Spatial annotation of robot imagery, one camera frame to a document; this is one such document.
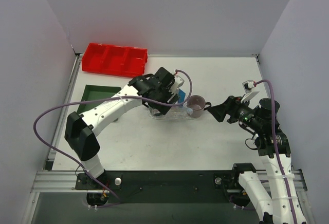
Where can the purple ceramic mug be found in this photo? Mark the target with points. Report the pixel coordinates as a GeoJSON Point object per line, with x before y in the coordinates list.
{"type": "Point", "coordinates": [198, 104]}

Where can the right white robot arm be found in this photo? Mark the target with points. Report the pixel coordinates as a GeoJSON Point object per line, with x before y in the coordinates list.
{"type": "Point", "coordinates": [280, 204]}

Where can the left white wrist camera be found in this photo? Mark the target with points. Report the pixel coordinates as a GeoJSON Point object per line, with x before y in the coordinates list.
{"type": "Point", "coordinates": [178, 82]}

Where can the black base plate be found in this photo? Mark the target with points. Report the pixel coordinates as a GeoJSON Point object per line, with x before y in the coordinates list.
{"type": "Point", "coordinates": [162, 186]}

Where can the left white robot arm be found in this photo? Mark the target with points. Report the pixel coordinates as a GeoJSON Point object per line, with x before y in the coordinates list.
{"type": "Point", "coordinates": [82, 129]}

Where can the clear textured holder box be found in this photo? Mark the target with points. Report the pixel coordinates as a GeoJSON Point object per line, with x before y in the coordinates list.
{"type": "Point", "coordinates": [176, 109]}

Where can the green metal tray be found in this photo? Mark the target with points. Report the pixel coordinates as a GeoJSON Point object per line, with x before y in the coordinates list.
{"type": "Point", "coordinates": [95, 92]}

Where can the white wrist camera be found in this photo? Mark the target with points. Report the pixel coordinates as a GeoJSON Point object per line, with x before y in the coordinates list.
{"type": "Point", "coordinates": [178, 82]}
{"type": "Point", "coordinates": [250, 91]}

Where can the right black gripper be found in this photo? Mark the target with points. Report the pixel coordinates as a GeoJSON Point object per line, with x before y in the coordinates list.
{"type": "Point", "coordinates": [230, 109]}

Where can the aluminium frame rail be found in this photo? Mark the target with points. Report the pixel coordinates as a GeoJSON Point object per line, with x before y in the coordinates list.
{"type": "Point", "coordinates": [65, 182]}

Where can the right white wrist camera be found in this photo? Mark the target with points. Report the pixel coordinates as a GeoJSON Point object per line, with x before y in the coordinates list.
{"type": "Point", "coordinates": [250, 91]}

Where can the red divided plastic bin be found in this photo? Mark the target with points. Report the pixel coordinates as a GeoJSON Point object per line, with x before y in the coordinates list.
{"type": "Point", "coordinates": [114, 60]}

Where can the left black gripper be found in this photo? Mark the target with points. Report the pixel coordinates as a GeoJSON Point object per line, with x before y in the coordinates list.
{"type": "Point", "coordinates": [166, 103]}

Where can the clear textured oval tray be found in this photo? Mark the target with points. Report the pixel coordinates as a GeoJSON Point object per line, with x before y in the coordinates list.
{"type": "Point", "coordinates": [171, 116]}

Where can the blue toothpaste tube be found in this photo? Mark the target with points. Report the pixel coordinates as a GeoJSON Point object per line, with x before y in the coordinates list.
{"type": "Point", "coordinates": [181, 95]}

